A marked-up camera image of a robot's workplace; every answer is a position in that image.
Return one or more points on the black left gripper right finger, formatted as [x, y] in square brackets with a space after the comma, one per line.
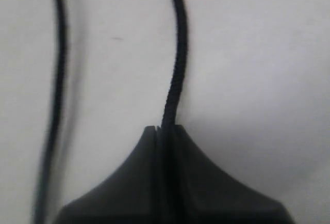
[210, 195]

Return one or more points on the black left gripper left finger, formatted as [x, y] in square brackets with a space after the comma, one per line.
[127, 196]

